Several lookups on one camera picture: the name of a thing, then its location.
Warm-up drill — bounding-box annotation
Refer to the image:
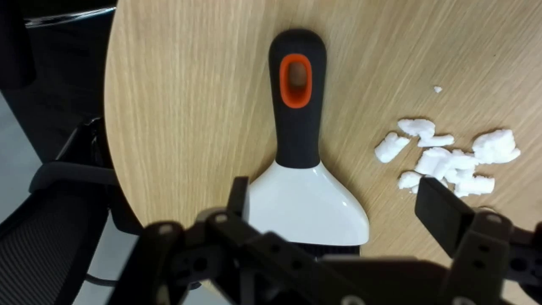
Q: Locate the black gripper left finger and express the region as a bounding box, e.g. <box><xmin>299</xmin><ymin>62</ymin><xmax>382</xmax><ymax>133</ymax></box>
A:
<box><xmin>107</xmin><ymin>176</ymin><xmax>319</xmax><ymax>305</ymax></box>

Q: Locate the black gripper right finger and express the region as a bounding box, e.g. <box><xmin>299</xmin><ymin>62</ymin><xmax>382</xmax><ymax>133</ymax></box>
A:
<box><xmin>416</xmin><ymin>176</ymin><xmax>542</xmax><ymax>305</ymax></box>

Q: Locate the black office chair with jacket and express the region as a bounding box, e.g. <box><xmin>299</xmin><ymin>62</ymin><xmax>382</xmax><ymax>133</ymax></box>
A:
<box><xmin>0</xmin><ymin>0</ymin><xmax>143</xmax><ymax>305</ymax></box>

